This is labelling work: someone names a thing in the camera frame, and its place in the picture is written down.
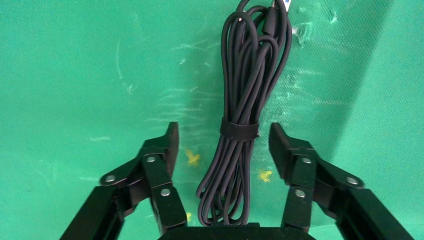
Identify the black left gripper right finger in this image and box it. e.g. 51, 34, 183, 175
268, 122, 415, 240

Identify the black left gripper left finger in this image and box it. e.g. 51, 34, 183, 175
59, 121, 188, 240

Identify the black data cable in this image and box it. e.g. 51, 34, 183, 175
196, 0, 293, 228

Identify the green table mat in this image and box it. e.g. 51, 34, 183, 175
0, 0, 424, 240

